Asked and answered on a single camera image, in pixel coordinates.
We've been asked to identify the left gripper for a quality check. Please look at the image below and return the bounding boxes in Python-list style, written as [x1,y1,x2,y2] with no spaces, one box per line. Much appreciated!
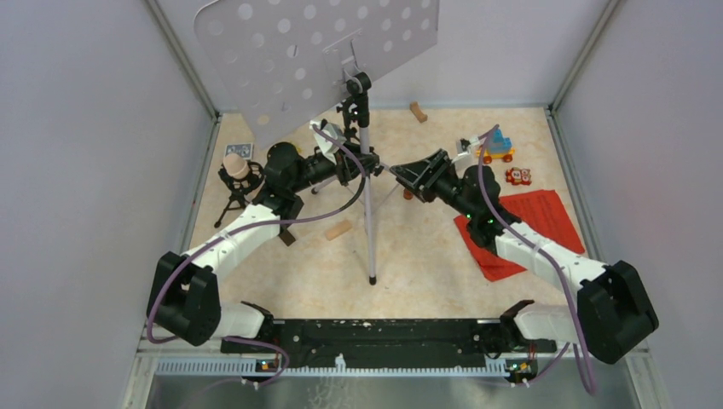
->
[290,141,379,193]

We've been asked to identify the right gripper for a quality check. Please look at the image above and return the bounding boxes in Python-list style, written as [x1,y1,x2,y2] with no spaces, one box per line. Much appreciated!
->
[390,149,477,221]

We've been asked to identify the red sheet music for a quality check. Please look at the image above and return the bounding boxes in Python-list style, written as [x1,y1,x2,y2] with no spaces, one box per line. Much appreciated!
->
[453,189,587,283]

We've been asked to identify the silver music stand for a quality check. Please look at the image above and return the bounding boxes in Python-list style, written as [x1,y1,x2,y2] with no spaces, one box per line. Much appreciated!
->
[194,0,441,285]

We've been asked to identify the toy microphone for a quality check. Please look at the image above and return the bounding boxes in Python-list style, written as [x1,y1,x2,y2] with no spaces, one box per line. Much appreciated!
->
[214,153,264,228]

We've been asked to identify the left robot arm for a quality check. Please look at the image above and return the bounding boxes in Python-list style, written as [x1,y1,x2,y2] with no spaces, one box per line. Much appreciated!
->
[146,142,379,352]

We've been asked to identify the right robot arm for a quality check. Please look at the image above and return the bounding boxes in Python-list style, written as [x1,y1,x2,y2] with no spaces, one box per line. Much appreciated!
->
[390,149,660,364]

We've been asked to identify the lying wooden block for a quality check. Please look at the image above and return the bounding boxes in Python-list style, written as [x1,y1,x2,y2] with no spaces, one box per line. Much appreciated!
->
[324,219,353,241]

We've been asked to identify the upright wooden block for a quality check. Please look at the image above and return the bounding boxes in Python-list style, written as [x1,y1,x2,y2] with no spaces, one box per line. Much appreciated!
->
[409,101,428,124]

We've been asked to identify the yellow toy car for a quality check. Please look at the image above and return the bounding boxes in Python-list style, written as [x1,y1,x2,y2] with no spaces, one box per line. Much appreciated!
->
[476,128,515,164]

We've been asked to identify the red owl toy block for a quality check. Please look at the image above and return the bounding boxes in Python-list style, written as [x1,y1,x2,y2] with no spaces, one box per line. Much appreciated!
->
[505,167,532,186]

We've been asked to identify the dark brown block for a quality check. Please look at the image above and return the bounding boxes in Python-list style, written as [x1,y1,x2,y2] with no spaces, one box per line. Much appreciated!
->
[278,229,297,246]

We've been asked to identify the blue playing card box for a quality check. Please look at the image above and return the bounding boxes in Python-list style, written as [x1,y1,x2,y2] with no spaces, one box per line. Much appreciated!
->
[224,142,254,160]

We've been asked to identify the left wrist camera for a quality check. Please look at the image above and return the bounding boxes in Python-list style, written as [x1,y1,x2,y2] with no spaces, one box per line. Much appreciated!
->
[309,119,345,164]

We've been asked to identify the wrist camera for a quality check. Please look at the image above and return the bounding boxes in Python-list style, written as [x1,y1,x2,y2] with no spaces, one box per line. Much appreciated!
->
[309,119,345,164]
[453,136,483,167]

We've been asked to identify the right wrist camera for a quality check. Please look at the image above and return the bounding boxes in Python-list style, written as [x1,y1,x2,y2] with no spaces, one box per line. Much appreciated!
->
[453,136,483,167]

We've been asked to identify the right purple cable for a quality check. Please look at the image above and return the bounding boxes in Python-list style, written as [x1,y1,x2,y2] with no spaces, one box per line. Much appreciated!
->
[477,124,598,396]

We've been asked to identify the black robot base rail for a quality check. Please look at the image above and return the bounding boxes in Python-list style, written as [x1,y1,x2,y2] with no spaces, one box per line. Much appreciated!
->
[220,319,558,371]

